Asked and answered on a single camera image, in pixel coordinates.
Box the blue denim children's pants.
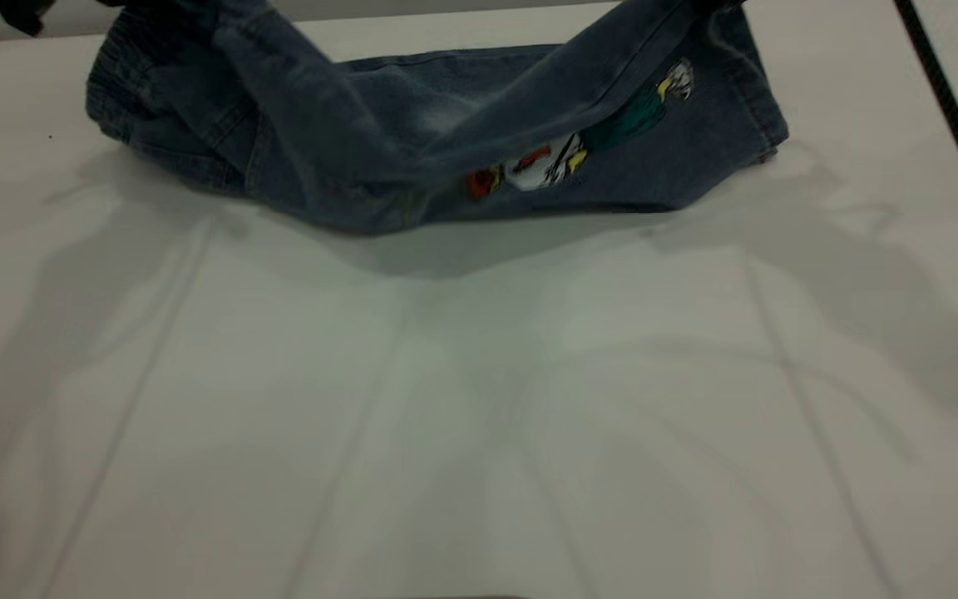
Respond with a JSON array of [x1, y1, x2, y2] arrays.
[[84, 0, 789, 236]]

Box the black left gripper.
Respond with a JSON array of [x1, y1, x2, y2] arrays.
[[0, 0, 57, 39]]

